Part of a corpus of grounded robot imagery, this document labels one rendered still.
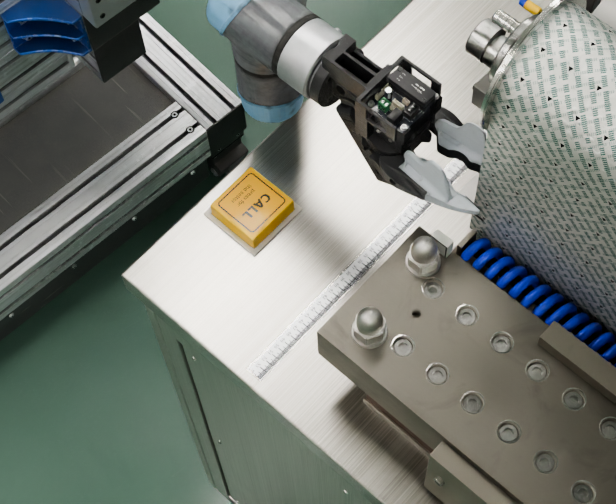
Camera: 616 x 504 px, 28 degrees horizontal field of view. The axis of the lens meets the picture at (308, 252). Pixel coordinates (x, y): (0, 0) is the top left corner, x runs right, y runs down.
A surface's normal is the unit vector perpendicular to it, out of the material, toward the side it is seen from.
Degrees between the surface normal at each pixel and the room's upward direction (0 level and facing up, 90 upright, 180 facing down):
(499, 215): 90
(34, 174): 0
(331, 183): 0
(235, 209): 0
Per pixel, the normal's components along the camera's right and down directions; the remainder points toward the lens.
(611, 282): -0.68, 0.67
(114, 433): -0.03, -0.44
